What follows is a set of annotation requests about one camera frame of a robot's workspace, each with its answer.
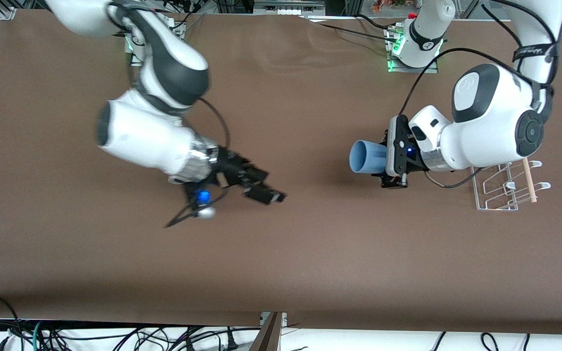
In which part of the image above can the blue plastic cup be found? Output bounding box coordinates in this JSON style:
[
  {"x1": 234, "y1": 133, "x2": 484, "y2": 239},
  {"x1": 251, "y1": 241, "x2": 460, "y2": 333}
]
[{"x1": 349, "y1": 140, "x2": 388, "y2": 174}]

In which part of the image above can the red orange leafy object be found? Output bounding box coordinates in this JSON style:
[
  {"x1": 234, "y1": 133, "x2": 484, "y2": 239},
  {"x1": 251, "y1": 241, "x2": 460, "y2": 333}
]
[{"x1": 371, "y1": 0, "x2": 423, "y2": 14}]

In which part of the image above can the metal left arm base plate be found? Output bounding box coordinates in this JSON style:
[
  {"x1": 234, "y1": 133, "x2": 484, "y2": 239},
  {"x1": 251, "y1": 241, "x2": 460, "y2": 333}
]
[{"x1": 387, "y1": 27, "x2": 439, "y2": 74}]

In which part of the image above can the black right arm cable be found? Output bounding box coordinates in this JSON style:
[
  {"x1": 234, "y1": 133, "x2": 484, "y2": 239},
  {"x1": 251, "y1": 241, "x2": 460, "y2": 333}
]
[{"x1": 164, "y1": 97, "x2": 231, "y2": 229}]

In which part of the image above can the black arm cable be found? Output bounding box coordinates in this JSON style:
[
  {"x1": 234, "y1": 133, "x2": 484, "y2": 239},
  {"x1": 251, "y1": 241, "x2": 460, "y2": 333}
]
[
  {"x1": 398, "y1": 47, "x2": 555, "y2": 117},
  {"x1": 164, "y1": 97, "x2": 231, "y2": 229}
]

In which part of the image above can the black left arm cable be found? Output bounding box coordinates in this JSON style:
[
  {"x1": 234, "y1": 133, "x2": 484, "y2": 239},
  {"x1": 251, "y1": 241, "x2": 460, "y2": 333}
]
[{"x1": 398, "y1": 47, "x2": 555, "y2": 117}]

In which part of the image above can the black cable on table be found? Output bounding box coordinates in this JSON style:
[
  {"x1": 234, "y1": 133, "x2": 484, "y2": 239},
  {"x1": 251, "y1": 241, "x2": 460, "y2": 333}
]
[{"x1": 305, "y1": 15, "x2": 403, "y2": 43}]

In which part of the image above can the white wire rack wooden handle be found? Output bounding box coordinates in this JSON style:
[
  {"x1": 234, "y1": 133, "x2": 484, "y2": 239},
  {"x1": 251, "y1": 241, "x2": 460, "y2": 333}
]
[{"x1": 470, "y1": 158, "x2": 551, "y2": 211}]

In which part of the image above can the metal table frame bracket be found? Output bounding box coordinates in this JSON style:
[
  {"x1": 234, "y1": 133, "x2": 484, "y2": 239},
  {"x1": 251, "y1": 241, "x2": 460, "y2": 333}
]
[{"x1": 252, "y1": 312, "x2": 287, "y2": 351}]

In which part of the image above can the aluminium frame with sockets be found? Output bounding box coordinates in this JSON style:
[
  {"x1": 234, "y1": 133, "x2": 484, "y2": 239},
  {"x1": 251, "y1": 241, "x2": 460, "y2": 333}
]
[{"x1": 254, "y1": 0, "x2": 325, "y2": 15}]

